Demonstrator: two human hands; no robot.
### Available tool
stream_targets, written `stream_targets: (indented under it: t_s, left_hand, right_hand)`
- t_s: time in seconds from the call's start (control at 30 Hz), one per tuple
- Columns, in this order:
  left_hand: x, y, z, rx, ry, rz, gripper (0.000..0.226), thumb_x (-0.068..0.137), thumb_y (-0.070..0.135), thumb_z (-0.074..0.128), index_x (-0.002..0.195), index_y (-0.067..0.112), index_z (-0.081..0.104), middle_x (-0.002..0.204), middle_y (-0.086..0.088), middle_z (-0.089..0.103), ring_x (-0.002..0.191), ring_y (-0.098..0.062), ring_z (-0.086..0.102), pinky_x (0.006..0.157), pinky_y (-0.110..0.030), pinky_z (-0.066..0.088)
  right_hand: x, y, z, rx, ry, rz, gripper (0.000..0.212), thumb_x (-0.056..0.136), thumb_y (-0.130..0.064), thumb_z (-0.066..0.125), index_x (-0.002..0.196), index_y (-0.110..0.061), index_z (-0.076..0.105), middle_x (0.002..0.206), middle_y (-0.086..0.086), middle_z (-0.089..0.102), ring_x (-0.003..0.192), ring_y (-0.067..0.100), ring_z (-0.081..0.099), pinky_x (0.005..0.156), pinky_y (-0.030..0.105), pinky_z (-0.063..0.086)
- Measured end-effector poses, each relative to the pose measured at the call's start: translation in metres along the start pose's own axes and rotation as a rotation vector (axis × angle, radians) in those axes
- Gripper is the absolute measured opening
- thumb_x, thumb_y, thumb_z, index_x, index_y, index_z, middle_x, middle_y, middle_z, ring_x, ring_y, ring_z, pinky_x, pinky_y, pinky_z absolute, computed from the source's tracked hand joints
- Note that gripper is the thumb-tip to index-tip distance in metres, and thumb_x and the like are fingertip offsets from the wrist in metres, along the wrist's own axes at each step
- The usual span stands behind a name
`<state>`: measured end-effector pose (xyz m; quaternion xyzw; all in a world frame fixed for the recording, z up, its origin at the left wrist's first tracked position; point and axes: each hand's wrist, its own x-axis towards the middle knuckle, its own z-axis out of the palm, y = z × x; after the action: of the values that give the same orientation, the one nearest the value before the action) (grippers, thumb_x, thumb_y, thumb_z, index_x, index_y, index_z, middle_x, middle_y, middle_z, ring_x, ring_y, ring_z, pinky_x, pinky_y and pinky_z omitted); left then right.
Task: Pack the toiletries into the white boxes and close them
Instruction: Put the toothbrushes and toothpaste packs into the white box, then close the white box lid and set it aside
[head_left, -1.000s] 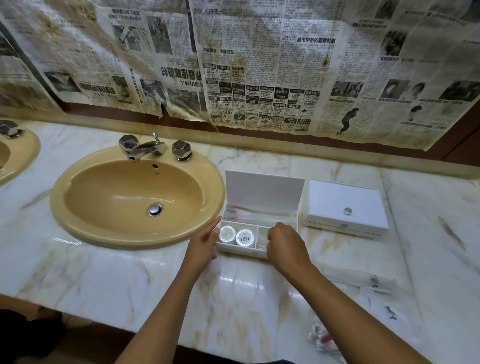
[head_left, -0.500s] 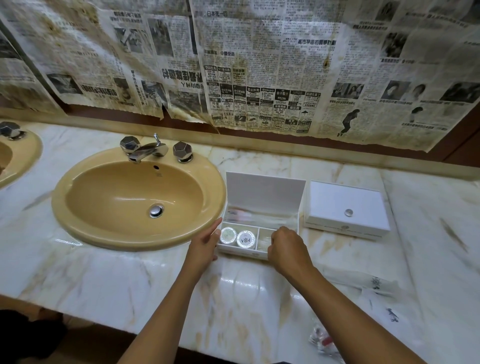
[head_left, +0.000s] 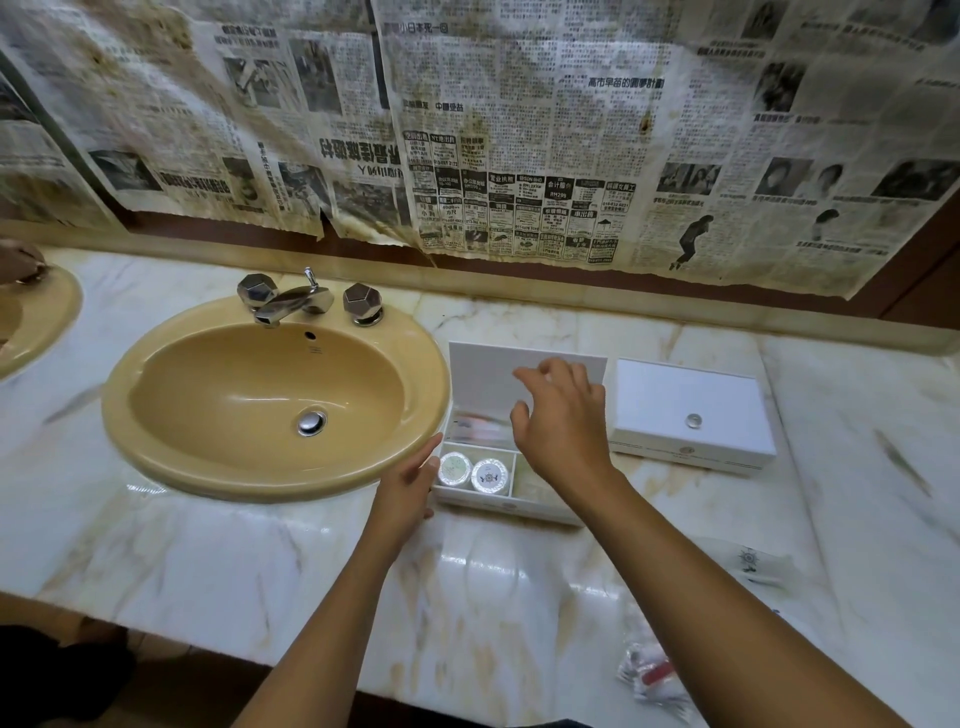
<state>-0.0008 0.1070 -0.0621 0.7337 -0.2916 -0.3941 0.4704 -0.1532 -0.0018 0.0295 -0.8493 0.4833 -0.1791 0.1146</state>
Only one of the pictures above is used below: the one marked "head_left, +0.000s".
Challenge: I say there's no person's left hand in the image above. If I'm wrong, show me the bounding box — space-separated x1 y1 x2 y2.
367 432 445 556

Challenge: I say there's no person's right hand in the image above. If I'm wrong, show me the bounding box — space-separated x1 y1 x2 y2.
509 357 618 502

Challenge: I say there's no pile of toothbrush kits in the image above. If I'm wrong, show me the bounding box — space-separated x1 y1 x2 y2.
449 408 526 453

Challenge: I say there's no small round white jar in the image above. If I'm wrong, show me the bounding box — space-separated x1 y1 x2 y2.
470 458 510 496

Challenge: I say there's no white box with round knob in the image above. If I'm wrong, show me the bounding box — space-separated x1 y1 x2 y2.
431 341 609 526
607 358 778 475

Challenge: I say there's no red item packet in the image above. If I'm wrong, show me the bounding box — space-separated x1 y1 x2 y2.
616 643 695 710

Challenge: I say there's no person's right forearm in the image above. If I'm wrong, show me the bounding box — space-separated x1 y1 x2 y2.
558 468 913 728

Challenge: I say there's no person's left forearm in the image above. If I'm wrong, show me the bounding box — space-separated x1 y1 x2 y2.
232 524 406 728

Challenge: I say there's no beige oval sink basin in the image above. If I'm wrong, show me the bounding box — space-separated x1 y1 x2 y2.
0 262 84 380
101 293 451 502

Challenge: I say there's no chrome faceted faucet knob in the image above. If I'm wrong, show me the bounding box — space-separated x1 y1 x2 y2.
236 272 279 310
342 282 386 328

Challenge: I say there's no chrome faucet spout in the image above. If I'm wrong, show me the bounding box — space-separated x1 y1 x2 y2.
253 266 336 329

